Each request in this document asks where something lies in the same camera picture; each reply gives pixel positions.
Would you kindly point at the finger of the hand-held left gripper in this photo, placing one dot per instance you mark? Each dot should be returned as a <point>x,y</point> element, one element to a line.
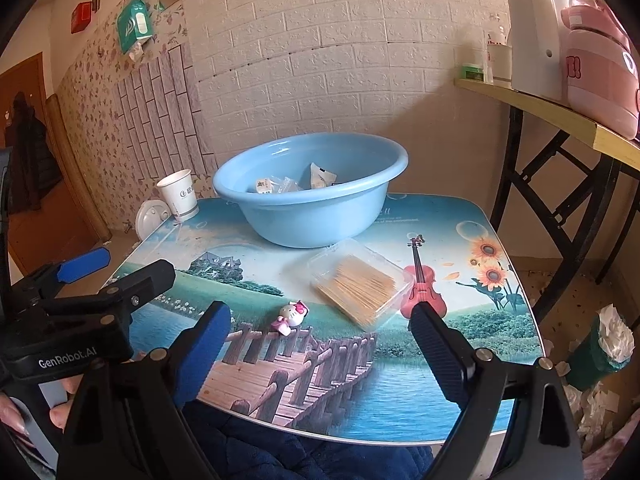
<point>145,280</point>
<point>85,263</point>

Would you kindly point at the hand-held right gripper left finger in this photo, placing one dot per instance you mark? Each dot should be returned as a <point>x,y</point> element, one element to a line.
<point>205,355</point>

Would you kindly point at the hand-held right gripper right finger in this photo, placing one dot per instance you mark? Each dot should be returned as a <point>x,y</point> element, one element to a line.
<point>440,347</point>

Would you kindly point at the small pink kitty toy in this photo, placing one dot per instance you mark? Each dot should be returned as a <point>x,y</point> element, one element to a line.
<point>290,314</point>

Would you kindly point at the clear toothpick box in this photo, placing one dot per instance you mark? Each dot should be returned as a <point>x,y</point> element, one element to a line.
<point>360,285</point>

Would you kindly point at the light blue plastic basin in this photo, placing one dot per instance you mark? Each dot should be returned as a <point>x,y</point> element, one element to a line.
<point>300,215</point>

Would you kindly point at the clear snowflake snack packet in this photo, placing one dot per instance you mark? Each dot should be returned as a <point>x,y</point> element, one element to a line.
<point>289,185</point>

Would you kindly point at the yellow white tissue pack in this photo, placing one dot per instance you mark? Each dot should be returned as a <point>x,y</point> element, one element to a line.
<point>322,176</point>

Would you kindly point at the person's left hand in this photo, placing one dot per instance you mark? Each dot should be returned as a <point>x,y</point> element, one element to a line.
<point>62,416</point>

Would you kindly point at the brown wooden door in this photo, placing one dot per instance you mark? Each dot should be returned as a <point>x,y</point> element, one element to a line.
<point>30,240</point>

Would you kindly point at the white paper cup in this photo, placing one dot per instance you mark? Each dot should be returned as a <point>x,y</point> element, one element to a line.
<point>179,197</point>

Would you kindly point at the dark hanging jacket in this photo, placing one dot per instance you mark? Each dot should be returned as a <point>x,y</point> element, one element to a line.
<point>27,160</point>

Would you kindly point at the green trash bin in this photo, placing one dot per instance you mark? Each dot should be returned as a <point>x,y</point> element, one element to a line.
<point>590,360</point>

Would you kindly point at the pile of white paper scraps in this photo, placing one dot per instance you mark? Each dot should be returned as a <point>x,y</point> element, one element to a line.
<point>592,415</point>

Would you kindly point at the crumpled white tissue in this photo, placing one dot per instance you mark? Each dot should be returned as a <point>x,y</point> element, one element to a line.
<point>615,332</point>

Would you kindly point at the yellow top folding side table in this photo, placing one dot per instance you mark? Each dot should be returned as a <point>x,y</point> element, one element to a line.
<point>615,147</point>

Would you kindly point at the small green box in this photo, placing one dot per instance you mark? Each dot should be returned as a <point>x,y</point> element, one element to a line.
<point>471,72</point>

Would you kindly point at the white ceramic bowl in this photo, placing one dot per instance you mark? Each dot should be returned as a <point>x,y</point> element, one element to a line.
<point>499,65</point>

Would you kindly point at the pink rice cooker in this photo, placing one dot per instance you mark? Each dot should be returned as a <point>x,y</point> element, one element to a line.
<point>595,70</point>

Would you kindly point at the white electric kettle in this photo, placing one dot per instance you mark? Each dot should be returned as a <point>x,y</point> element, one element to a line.
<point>530,35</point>

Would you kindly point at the white round wall device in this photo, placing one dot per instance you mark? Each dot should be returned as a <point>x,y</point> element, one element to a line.
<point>150,220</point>

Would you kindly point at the red wall box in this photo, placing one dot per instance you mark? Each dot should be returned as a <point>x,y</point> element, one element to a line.
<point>81,16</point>

